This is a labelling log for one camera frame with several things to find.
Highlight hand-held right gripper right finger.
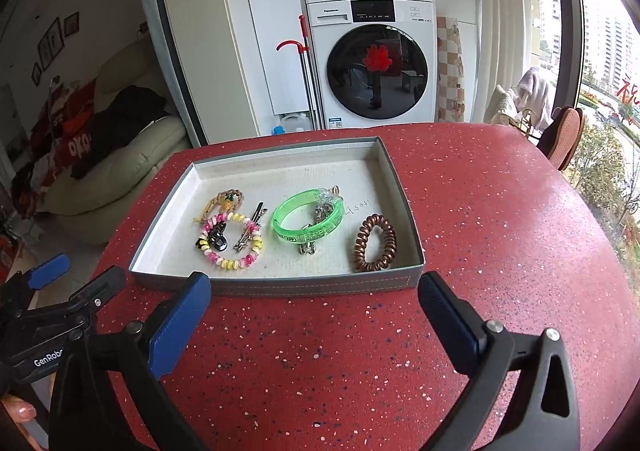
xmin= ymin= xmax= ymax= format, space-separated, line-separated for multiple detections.
xmin=417 ymin=271 xmax=581 ymax=451

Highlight black hair claw clip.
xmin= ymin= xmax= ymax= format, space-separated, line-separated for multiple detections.
xmin=195 ymin=222 xmax=229 ymax=252

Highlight clear water jug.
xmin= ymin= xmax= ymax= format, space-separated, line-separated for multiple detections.
xmin=271 ymin=112 xmax=313 ymax=136

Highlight brown chair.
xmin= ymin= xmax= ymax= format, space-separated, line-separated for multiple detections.
xmin=537 ymin=106 xmax=586 ymax=172

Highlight brown spiral hair tie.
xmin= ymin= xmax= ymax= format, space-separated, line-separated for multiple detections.
xmin=352 ymin=214 xmax=397 ymax=273

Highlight cream sofa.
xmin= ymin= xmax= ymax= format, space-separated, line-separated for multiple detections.
xmin=42 ymin=38 xmax=193 ymax=244

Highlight white cabinet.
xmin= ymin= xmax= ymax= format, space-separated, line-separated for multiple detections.
xmin=215 ymin=0 xmax=321 ymax=132

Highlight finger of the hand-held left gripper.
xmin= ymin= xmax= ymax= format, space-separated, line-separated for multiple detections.
xmin=0 ymin=253 xmax=71 ymax=318
xmin=69 ymin=265 xmax=127 ymax=328

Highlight red window sticker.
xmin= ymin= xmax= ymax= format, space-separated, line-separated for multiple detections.
xmin=617 ymin=80 xmax=640 ymax=128

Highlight grey cardboard tray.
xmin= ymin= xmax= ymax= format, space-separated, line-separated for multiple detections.
xmin=129 ymin=136 xmax=426 ymax=299

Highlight black cloth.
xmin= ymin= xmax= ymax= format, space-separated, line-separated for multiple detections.
xmin=70 ymin=85 xmax=169 ymax=179

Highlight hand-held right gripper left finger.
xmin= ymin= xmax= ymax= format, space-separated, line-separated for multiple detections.
xmin=47 ymin=271 xmax=213 ymax=451

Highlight colourful beaded bracelet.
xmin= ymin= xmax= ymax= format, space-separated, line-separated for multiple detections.
xmin=200 ymin=211 xmax=264 ymax=273

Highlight white washing machine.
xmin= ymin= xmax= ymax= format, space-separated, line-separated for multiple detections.
xmin=304 ymin=0 xmax=439 ymax=129

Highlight pale clothes on chair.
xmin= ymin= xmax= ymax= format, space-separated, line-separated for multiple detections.
xmin=487 ymin=66 xmax=557 ymax=132

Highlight grey door frame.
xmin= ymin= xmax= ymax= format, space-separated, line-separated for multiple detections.
xmin=135 ymin=0 xmax=209 ymax=148

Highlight red clothes pile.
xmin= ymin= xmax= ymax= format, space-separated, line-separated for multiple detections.
xmin=12 ymin=76 xmax=102 ymax=212

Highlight brown braided bracelet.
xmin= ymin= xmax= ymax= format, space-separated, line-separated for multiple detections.
xmin=194 ymin=188 xmax=247 ymax=225

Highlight red paper-cut door sticker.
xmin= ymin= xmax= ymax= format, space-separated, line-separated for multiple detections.
xmin=364 ymin=45 xmax=392 ymax=73

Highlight large wall picture frame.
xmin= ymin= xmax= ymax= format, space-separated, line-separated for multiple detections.
xmin=39 ymin=17 xmax=64 ymax=71

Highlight mop with red hook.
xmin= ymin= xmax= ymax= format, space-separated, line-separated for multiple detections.
xmin=276 ymin=15 xmax=326 ymax=129

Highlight green translucent bangle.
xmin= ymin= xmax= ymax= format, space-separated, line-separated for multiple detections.
xmin=271 ymin=187 xmax=346 ymax=244

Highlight checked patterned board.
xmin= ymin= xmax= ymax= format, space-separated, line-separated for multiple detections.
xmin=436 ymin=16 xmax=466 ymax=124

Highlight person's left hand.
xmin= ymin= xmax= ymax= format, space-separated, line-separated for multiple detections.
xmin=0 ymin=394 xmax=40 ymax=451

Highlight white curtain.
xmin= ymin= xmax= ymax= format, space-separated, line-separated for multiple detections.
xmin=467 ymin=0 xmax=534 ymax=124

